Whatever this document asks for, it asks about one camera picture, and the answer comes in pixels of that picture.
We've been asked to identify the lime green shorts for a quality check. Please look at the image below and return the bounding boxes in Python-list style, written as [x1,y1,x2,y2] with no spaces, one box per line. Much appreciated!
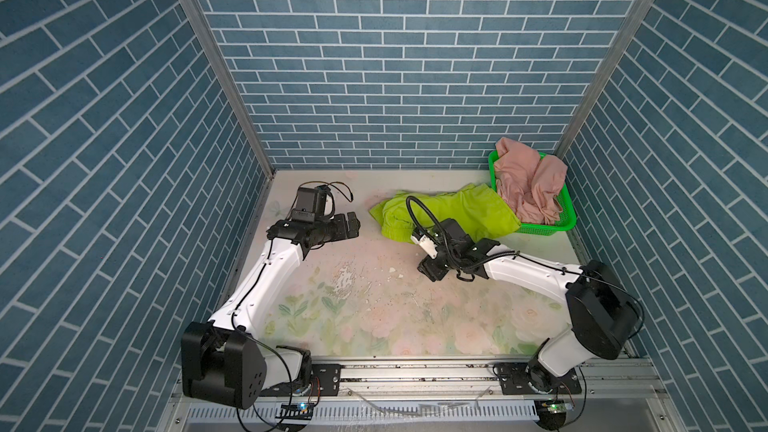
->
[369,184,522,243]

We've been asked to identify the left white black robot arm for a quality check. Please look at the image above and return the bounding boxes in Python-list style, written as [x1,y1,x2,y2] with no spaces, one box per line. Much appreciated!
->
[180,212,360,410]

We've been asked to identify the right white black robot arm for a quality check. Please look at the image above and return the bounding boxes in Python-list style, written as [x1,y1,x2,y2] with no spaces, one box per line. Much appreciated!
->
[411,219,643,393]

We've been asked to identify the pink shorts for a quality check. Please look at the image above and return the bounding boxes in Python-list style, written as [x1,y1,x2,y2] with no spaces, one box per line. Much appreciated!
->
[492,137,568,226]

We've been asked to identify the green plastic basket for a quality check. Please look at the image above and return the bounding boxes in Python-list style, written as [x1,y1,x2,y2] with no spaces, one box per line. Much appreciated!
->
[487,150,577,236]

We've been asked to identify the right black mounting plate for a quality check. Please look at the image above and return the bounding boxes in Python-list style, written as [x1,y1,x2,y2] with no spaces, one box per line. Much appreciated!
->
[491,362,583,395]

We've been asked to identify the black mounting plate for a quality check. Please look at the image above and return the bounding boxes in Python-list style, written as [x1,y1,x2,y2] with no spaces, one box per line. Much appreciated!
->
[260,363,341,397]
[491,362,583,395]

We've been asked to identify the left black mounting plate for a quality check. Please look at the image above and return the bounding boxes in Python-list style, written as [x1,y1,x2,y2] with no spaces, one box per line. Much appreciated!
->
[260,363,341,397]

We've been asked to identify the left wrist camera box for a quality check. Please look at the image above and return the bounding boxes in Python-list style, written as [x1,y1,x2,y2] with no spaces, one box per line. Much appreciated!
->
[289,185,335,224]

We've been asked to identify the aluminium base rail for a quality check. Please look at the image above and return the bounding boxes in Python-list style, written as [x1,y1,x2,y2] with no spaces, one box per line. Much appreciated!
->
[312,356,664,401]

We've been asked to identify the left aluminium corner post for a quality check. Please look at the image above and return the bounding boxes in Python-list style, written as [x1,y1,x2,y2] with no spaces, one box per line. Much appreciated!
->
[178,0,275,181]

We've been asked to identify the aluminium corner post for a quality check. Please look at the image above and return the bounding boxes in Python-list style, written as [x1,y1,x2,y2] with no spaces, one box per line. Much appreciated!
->
[554,0,655,159]
[178,0,275,181]

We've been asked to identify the right aluminium corner post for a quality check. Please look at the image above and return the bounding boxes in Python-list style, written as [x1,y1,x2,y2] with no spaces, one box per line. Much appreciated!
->
[554,0,655,159]

